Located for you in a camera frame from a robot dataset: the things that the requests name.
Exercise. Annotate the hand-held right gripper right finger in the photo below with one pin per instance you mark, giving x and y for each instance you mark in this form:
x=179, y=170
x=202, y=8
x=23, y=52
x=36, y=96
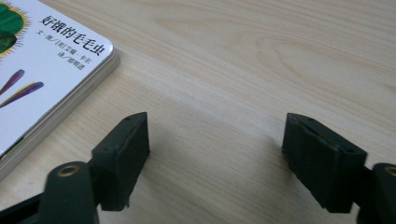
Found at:
x=323, y=168

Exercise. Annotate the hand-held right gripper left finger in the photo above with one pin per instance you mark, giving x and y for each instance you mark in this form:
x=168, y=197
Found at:
x=121, y=161

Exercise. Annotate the white caterpillar board book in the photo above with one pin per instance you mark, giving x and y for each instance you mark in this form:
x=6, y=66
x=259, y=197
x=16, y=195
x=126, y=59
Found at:
x=56, y=62

